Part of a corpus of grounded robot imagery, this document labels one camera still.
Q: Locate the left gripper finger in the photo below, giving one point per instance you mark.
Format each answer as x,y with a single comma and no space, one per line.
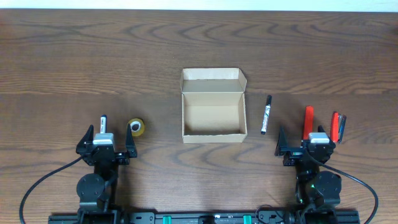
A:
129,144
86,139

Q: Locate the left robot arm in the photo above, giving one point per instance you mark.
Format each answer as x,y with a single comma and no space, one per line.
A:
97,190

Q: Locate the black whiteboard marker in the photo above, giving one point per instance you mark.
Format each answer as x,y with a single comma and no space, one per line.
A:
266,115

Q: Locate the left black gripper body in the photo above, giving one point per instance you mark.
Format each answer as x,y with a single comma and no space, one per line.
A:
123,160

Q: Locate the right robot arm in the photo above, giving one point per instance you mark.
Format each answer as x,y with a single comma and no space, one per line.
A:
317,192

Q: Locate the red utility knife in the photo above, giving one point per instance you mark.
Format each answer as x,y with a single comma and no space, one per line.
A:
308,122

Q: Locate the yellow tape roll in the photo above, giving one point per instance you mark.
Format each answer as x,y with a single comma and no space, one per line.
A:
136,127

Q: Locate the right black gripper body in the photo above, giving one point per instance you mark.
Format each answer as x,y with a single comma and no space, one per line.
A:
292,158

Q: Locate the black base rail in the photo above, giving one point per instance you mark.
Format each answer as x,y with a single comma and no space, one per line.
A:
265,216

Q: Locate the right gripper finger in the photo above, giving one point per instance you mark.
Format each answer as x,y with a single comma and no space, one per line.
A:
282,144
323,137

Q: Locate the blue capped white marker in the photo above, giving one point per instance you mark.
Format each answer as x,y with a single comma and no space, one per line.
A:
103,124

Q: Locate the open cardboard box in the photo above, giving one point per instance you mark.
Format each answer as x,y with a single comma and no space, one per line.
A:
213,105

